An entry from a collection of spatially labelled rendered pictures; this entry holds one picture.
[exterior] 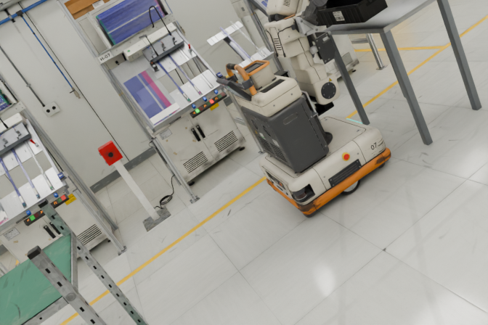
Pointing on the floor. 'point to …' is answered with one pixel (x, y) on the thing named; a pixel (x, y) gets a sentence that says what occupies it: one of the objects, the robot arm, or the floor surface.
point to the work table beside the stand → (380, 26)
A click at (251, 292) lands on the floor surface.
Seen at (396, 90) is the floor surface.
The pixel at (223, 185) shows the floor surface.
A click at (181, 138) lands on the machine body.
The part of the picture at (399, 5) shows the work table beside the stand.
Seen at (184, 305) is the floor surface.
